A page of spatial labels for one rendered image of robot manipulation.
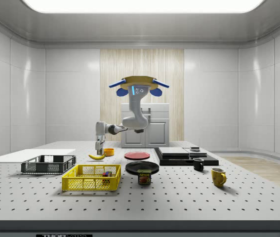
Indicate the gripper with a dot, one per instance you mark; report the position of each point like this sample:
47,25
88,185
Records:
99,144

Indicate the puzzle cube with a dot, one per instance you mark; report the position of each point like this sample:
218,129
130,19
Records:
107,174

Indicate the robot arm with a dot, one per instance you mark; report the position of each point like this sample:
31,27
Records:
136,121

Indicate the yellow bowl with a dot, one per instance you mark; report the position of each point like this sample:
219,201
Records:
109,152

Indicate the banana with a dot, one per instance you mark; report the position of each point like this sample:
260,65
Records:
96,157

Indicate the red plate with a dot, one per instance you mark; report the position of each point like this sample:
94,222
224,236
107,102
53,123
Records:
136,155

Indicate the yellow basket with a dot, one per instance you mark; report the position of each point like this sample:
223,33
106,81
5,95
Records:
90,184

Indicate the black plate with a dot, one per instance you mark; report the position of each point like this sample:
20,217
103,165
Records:
134,166

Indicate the flat-sided can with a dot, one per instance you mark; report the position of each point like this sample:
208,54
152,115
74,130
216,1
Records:
144,177

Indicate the dark grey basket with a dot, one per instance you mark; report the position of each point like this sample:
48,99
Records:
46,168

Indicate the white cabinet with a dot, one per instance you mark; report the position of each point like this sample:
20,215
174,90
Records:
159,133

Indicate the black mug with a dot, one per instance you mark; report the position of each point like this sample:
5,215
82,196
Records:
198,165

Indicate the yellow mug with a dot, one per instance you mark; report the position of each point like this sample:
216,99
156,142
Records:
217,177

